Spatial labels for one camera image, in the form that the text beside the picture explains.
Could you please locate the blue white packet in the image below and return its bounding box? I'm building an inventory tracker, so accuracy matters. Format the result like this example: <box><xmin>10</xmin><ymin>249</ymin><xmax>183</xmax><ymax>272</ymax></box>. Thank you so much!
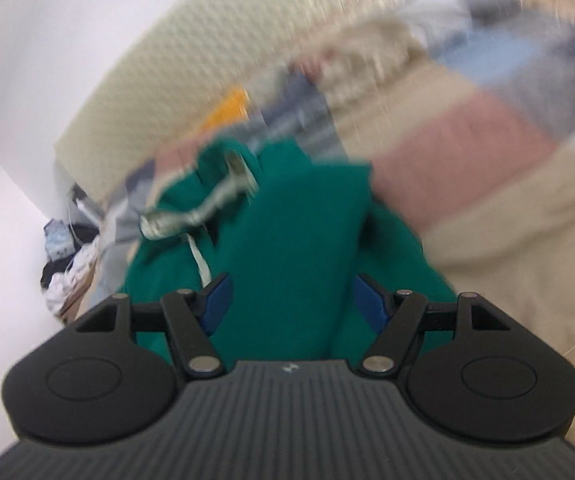
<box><xmin>44</xmin><ymin>219</ymin><xmax>75</xmax><ymax>261</ymax></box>

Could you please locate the yellow cloth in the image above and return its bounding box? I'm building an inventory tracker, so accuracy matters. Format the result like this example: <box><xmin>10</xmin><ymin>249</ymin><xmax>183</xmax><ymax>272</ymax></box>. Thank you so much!
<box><xmin>202</xmin><ymin>88</ymin><xmax>249</xmax><ymax>132</ymax></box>

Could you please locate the patchwork blanket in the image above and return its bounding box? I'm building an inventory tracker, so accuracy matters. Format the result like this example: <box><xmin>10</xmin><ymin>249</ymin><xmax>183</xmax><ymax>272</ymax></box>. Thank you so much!
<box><xmin>98</xmin><ymin>0</ymin><xmax>575</xmax><ymax>463</ymax></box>

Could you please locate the cream quilted headboard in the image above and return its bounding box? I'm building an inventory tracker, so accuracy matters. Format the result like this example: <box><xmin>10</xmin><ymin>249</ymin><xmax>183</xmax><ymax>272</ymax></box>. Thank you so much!
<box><xmin>54</xmin><ymin>0</ymin><xmax>468</xmax><ymax>202</ymax></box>

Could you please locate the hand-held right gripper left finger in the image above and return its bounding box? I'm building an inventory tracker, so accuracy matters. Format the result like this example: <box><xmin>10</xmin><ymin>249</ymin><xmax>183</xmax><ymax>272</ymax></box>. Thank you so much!
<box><xmin>75</xmin><ymin>272</ymin><xmax>234</xmax><ymax>376</ymax></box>

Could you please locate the green sweatshirt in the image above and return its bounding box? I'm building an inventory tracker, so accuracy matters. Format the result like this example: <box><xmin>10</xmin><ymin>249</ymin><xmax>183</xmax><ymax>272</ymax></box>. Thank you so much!
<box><xmin>118</xmin><ymin>139</ymin><xmax>461</xmax><ymax>367</ymax></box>

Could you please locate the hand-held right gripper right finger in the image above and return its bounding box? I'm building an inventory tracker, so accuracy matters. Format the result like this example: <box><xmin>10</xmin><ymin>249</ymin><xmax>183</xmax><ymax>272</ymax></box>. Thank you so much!
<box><xmin>353</xmin><ymin>273</ymin><xmax>511</xmax><ymax>377</ymax></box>

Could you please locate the dark cloth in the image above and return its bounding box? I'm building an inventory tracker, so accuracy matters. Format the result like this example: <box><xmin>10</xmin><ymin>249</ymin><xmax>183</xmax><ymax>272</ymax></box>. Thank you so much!
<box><xmin>42</xmin><ymin>225</ymin><xmax>101</xmax><ymax>288</ymax></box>

